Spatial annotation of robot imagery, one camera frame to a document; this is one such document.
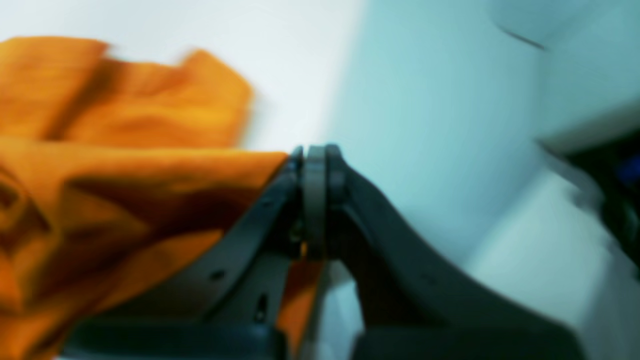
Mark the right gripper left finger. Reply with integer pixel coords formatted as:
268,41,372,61
61,146,304,360

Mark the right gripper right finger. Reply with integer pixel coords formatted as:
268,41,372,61
325,145,585,360

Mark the orange t-shirt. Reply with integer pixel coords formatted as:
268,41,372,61
0,36,326,360

